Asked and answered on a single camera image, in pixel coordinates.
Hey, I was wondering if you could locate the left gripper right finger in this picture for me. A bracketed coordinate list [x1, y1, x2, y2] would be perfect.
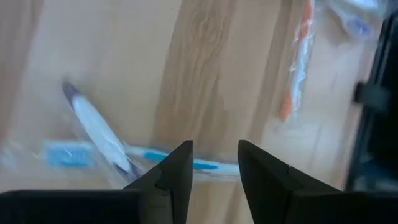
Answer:
[238, 139, 398, 224]

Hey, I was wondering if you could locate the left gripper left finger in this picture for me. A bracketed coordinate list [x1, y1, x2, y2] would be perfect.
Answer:
[0, 139, 194, 224]

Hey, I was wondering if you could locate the blue white toothbrush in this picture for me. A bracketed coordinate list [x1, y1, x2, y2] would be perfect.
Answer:
[40, 139, 242, 183]

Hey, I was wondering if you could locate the orange white toothbrush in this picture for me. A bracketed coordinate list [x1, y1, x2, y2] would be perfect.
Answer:
[278, 0, 318, 122]

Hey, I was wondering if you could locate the purple white toothbrush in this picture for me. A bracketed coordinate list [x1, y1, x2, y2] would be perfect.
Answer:
[326, 0, 389, 40]
[62, 80, 142, 184]

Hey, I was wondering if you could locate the black frame clamp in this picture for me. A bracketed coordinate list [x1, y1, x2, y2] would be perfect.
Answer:
[353, 81, 391, 111]

